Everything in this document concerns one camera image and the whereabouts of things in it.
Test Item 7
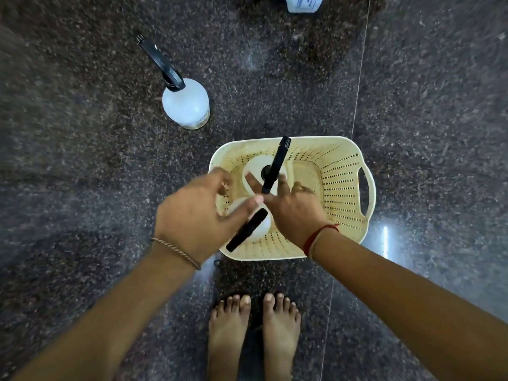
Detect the person's right foot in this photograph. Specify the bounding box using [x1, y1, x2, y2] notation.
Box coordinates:
[262, 293, 302, 381]

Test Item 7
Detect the red thread wristband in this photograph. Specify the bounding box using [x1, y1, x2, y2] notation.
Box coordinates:
[303, 224, 340, 261]

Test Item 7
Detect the thin chain bracelet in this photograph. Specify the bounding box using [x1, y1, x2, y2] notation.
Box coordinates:
[150, 237, 202, 271]

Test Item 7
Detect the white bottle with label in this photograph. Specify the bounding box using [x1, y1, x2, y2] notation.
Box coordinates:
[283, 0, 325, 14]

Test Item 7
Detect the person's left foot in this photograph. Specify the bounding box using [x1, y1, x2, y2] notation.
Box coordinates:
[207, 294, 252, 381]

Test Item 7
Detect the person's left forearm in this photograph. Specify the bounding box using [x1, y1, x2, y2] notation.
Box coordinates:
[12, 243, 199, 381]

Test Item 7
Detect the person's left hand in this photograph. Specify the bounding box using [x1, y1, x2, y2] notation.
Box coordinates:
[154, 167, 264, 267]

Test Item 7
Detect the person's foot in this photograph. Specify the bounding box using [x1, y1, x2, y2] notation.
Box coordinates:
[262, 293, 302, 381]
[207, 294, 252, 381]

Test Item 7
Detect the person's right hand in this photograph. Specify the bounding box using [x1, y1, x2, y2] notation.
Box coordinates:
[244, 171, 340, 251]

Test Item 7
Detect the cream perforated plastic basket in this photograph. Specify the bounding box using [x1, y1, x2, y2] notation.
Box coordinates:
[208, 136, 377, 261]

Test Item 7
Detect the white spray bottle black nozzle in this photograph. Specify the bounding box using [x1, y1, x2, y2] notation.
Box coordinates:
[242, 136, 292, 197]
[135, 33, 211, 130]
[225, 196, 273, 253]

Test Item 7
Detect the person's right forearm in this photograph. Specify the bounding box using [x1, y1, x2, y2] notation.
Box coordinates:
[311, 229, 508, 381]

